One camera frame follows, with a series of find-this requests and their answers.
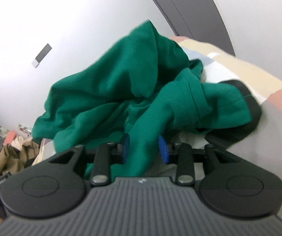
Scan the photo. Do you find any grey wardrobe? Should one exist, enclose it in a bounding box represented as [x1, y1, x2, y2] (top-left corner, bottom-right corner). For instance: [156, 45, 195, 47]
[137, 0, 236, 57]

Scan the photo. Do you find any brown garment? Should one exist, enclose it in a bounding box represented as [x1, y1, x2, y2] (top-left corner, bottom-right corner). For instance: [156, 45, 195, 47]
[0, 140, 41, 178]

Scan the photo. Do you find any pink box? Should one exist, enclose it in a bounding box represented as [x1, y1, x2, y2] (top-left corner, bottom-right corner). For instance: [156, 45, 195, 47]
[4, 131, 16, 146]

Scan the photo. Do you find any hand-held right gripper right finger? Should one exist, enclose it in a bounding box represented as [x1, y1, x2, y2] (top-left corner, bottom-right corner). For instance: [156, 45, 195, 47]
[158, 135, 243, 187]

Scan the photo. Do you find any grey wall switch panel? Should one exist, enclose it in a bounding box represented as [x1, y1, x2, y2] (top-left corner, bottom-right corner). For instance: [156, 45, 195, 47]
[31, 43, 52, 68]

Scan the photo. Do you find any light pink cloth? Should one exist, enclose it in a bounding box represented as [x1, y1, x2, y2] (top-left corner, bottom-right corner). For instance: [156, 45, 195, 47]
[11, 135, 25, 151]

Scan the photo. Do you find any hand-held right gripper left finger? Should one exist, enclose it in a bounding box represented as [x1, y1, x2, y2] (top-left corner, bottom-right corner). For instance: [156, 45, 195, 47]
[49, 133, 131, 187]

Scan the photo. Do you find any patchwork bed sheet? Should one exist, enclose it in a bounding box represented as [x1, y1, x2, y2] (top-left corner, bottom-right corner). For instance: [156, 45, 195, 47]
[31, 36, 282, 230]

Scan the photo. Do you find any green jacket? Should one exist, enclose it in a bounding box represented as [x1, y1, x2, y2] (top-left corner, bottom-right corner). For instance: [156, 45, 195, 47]
[31, 20, 263, 178]

